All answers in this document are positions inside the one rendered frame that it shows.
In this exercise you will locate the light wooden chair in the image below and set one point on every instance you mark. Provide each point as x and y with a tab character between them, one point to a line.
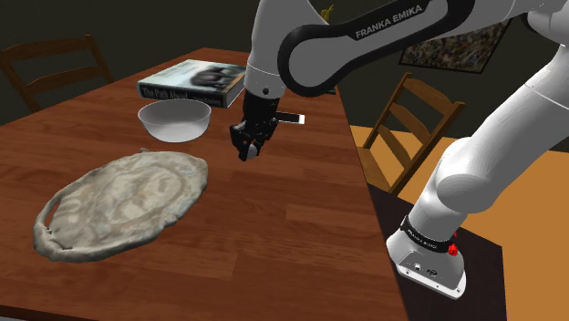
400	129

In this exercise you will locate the brown wooden table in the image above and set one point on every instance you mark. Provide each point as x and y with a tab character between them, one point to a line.
275	209

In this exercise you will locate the black and white slim device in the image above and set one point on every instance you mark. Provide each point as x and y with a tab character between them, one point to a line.
291	118

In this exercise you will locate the dark wooden chair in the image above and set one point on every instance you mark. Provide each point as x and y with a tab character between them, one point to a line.
57	80

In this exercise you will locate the small yellow curved object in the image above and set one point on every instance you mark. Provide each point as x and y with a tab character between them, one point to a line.
328	12

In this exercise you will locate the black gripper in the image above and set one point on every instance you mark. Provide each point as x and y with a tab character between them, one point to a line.
260	113

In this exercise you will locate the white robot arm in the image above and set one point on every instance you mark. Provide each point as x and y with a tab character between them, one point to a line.
498	133

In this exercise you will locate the framed wall picture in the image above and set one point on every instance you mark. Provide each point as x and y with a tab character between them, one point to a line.
462	51

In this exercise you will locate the white bowl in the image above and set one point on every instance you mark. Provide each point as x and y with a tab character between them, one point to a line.
174	120

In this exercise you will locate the dark robot stand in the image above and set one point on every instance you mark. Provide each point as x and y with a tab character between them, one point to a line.
482	306

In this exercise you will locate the thick hardcover book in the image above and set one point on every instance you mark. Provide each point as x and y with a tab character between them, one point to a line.
195	80

